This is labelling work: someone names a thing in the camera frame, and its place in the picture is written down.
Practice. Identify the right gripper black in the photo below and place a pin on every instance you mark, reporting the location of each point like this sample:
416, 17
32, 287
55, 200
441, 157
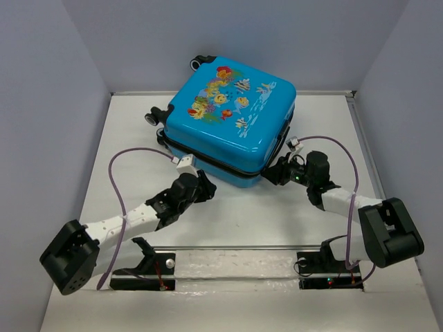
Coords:
279, 170

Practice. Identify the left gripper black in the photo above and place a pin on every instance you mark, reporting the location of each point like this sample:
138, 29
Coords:
206, 188

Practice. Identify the blue kids suitcase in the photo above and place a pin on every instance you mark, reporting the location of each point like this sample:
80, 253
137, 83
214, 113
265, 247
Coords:
231, 117

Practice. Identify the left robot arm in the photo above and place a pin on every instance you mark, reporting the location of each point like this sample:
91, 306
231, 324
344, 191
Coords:
77, 252

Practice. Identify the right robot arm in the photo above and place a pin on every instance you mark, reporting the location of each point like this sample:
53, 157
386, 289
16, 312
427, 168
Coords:
379, 231

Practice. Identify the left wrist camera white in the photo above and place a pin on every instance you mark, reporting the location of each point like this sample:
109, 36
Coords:
186, 165

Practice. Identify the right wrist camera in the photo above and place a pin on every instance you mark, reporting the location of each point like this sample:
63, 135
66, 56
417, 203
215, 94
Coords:
294, 144

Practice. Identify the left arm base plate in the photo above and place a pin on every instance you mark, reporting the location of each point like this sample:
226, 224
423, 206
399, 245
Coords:
157, 275

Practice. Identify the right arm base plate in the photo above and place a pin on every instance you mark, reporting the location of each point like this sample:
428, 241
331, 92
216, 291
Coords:
316, 272

